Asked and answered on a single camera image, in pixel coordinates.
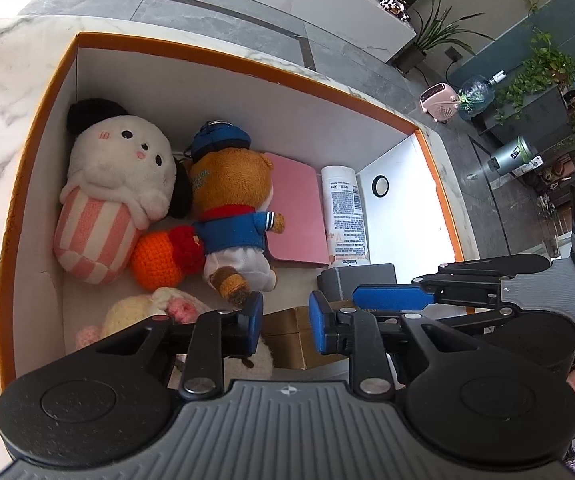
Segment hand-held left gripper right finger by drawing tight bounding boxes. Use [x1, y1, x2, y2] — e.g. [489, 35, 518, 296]
[308, 290, 469, 397]

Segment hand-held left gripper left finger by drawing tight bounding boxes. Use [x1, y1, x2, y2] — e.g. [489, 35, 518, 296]
[94, 291, 265, 399]

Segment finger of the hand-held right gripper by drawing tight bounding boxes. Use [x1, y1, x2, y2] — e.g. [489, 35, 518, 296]
[353, 253, 554, 312]
[370, 306, 519, 337]

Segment brown cardboard box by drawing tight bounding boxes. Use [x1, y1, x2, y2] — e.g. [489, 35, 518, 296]
[262, 300, 354, 372]

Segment grey box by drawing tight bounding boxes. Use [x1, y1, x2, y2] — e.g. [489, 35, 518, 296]
[319, 262, 397, 307]

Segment crocheted doll orange hat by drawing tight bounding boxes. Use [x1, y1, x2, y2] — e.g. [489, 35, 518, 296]
[76, 224, 276, 392]

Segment white storage box orange rim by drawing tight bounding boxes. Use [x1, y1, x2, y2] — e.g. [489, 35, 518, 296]
[0, 32, 479, 397]

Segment white lotion bottle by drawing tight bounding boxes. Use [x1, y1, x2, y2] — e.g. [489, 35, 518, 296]
[321, 164, 371, 269]

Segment pink notebook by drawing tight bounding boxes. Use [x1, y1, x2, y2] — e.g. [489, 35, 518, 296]
[262, 152, 331, 266]

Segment brown bear plush blue uniform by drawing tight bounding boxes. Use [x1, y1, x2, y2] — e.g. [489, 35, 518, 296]
[182, 119, 287, 310]

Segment grey green canister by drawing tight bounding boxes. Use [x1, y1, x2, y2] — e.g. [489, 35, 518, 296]
[484, 134, 539, 178]

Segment dark grey shelf unit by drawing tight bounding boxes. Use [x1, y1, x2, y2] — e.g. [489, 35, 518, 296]
[481, 79, 575, 162]

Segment pink fan heater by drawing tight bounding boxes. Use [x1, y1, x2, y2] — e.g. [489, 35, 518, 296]
[419, 82, 463, 124]

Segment white panda plush striped body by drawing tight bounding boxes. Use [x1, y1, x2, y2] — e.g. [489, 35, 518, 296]
[52, 98, 193, 287]

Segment clear blue water jug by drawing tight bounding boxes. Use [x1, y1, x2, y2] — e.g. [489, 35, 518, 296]
[457, 71, 509, 121]

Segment green trailing vine plant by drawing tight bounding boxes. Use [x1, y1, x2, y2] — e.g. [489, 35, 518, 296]
[492, 29, 575, 132]

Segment long-leaf plant black pot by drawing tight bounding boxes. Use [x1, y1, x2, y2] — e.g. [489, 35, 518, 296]
[392, 0, 497, 74]

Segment white marble cabinet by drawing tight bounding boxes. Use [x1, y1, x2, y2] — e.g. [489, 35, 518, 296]
[271, 0, 417, 64]

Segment black white cow figurine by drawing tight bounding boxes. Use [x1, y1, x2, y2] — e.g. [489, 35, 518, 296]
[378, 0, 414, 24]

